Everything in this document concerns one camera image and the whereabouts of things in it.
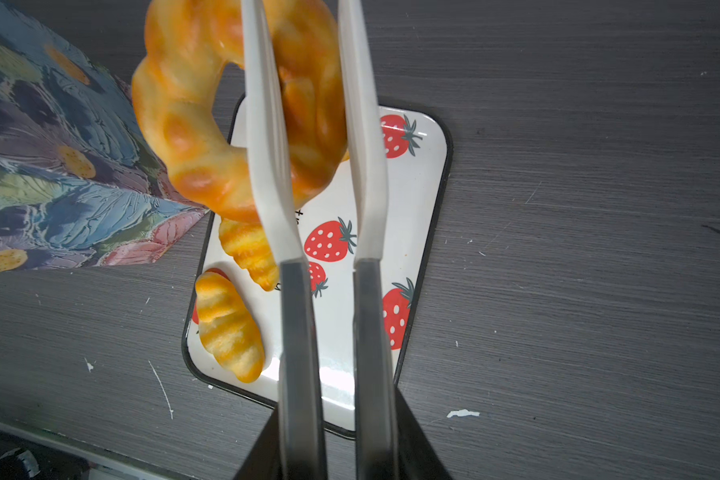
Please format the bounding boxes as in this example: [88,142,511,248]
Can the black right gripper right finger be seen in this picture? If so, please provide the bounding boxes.
[395,388,452,480]

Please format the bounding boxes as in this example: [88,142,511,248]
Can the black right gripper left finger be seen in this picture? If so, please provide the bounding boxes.
[233,408,281,480]

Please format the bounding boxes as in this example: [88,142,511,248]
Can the white and steel tongs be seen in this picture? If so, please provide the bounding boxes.
[241,1,399,479]

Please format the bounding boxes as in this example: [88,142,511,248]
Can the column fake croissant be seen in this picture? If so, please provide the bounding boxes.
[218,219,279,291]

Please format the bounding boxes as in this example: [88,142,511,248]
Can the colourful printed paper bag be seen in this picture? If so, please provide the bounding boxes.
[0,1,206,272]

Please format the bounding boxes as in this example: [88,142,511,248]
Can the ring shaped fake bread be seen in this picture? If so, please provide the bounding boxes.
[132,1,348,224]

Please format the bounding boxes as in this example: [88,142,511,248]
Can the bottom left fake croissant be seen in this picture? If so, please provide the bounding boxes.
[195,269,266,383]

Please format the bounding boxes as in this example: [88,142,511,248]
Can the strawberry print tray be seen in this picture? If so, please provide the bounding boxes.
[182,106,452,438]

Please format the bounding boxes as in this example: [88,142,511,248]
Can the base rail with cable duct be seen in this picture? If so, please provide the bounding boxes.
[0,421,186,479]

